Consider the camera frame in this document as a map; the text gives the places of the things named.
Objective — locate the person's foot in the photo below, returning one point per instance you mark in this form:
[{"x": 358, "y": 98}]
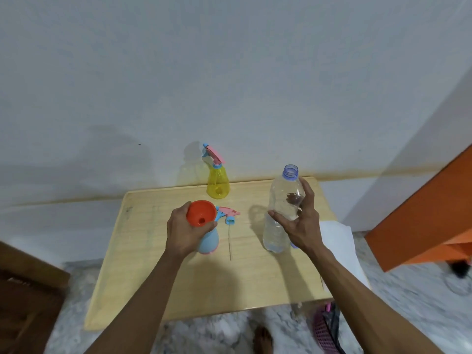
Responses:
[{"x": 263, "y": 341}]

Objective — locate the orange plastic funnel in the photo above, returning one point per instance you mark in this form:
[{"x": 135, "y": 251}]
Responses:
[{"x": 201, "y": 213}]

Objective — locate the orange cabinet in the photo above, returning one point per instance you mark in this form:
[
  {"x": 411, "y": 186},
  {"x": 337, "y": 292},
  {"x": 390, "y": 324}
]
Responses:
[{"x": 424, "y": 221}]

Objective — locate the person's right thumb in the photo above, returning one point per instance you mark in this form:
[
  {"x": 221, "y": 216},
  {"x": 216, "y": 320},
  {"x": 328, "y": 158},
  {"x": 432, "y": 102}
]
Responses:
[{"x": 279, "y": 217}]

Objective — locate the person's left hand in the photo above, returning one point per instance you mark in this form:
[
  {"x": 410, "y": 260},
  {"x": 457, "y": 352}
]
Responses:
[{"x": 179, "y": 235}]

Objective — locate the person's right hand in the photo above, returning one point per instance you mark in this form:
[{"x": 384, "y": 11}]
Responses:
[{"x": 304, "y": 230}]

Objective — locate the white paper sheet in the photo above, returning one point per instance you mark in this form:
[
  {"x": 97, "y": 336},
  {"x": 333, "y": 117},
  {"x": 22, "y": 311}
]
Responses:
[{"x": 341, "y": 246}]

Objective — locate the dark brown wooden furniture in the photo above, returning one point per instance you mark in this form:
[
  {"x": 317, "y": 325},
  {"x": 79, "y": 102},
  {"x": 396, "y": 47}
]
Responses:
[{"x": 25, "y": 302}]

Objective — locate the person's left thumb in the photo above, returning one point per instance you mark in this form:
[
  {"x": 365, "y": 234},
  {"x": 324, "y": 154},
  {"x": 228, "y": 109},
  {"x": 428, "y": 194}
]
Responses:
[{"x": 206, "y": 227}]

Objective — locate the clear plastic water bottle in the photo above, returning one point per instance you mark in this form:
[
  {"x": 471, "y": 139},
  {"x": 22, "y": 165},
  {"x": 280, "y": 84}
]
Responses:
[{"x": 280, "y": 202}]

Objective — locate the person's right forearm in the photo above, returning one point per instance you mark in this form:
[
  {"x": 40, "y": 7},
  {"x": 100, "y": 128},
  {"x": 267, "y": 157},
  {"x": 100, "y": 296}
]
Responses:
[{"x": 361, "y": 305}]

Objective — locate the yellow spray bottle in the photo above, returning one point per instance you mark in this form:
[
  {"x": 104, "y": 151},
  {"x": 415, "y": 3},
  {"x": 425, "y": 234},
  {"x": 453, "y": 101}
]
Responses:
[{"x": 217, "y": 184}]

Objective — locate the pink blue sprayer head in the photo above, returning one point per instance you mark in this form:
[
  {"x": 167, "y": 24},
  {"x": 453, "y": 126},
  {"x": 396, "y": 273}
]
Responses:
[{"x": 228, "y": 213}]

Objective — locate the light blue spray bottle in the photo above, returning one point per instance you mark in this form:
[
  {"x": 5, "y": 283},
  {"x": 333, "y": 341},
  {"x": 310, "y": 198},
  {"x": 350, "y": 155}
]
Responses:
[{"x": 209, "y": 244}]

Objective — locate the person's left forearm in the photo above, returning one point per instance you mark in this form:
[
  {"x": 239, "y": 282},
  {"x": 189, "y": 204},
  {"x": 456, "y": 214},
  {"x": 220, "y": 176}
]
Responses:
[{"x": 143, "y": 305}]

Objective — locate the pink plastic basket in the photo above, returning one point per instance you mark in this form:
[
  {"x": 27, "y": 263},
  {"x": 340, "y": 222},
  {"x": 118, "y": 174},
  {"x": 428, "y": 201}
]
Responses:
[{"x": 326, "y": 329}]

